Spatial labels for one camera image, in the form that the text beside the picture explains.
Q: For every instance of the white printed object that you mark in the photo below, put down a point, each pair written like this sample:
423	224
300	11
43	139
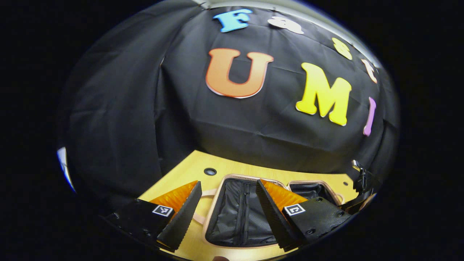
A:
65	166

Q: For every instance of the small pink suitcase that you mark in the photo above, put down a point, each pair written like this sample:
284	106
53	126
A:
235	210

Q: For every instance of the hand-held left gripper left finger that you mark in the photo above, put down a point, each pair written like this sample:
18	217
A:
181	217

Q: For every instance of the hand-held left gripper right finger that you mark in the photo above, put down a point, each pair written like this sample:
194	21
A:
275	217

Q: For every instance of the black backdrop cloth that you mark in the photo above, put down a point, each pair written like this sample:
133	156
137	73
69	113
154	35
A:
181	119

